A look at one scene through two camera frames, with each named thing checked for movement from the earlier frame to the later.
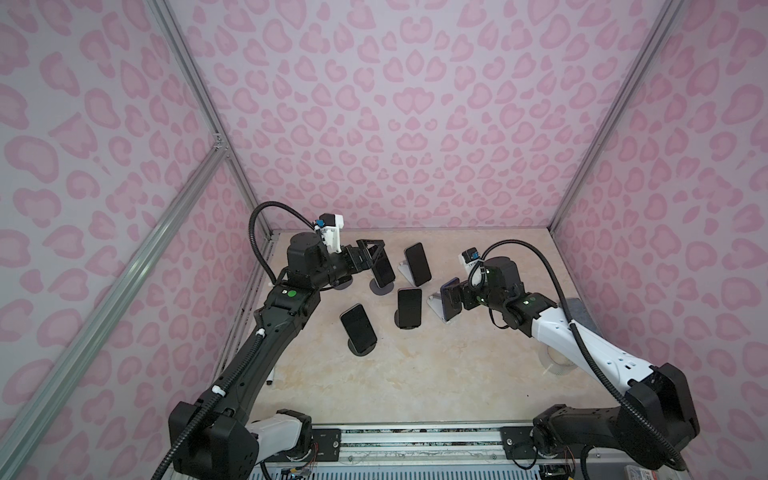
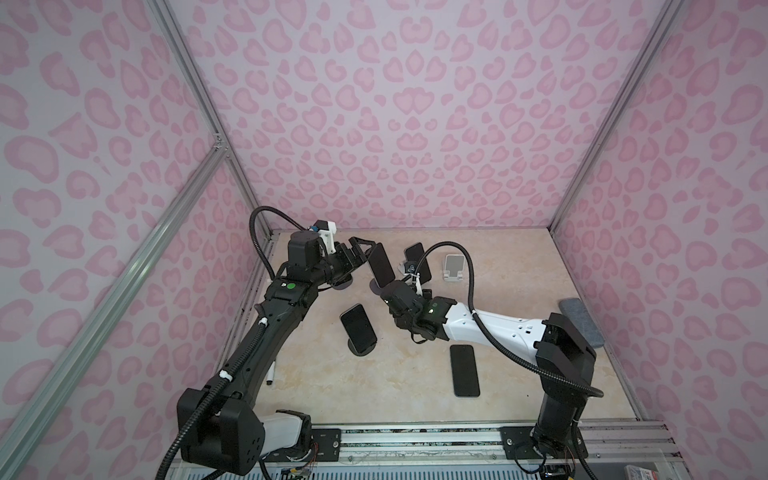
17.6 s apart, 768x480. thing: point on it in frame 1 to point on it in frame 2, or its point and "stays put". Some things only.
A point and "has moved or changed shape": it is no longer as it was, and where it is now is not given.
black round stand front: (365, 352) stays put
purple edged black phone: (451, 298) to (464, 370)
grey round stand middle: (377, 289) stays put
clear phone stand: (436, 302) has moved or changed shape
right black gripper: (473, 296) to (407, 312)
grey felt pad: (578, 313) stays put
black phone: (358, 326) stays put
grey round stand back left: (343, 285) stays put
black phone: (381, 266) stays put
